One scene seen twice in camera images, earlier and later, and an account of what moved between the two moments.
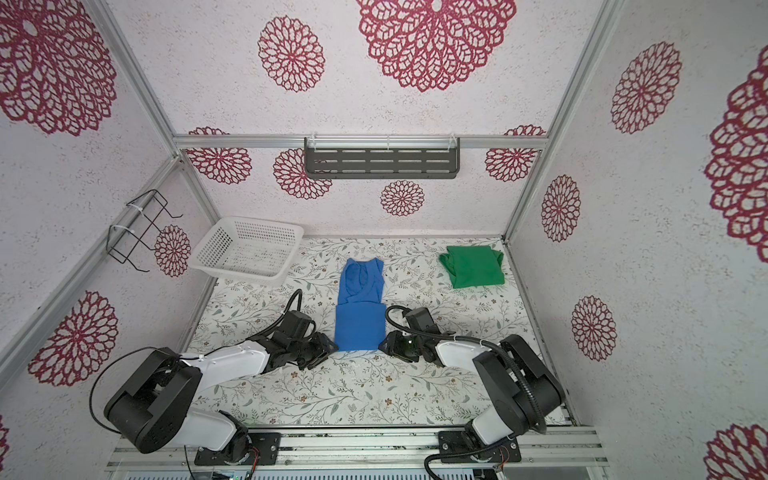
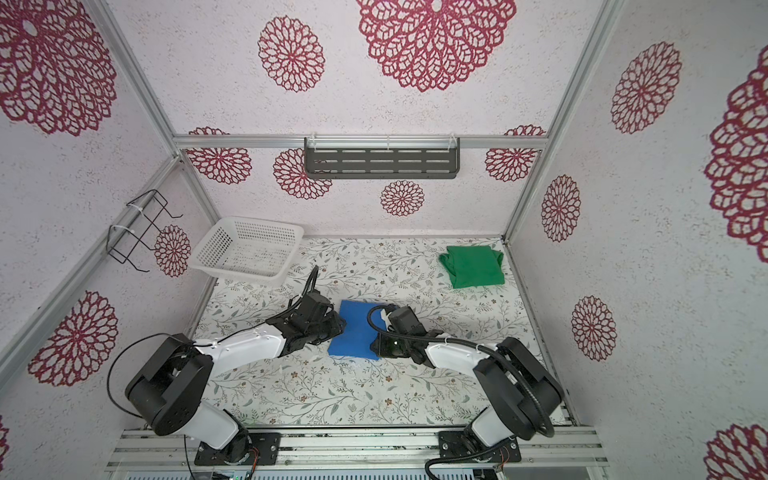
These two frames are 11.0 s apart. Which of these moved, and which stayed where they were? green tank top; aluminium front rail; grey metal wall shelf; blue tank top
Moved: blue tank top
Stayed: aluminium front rail; grey metal wall shelf; green tank top
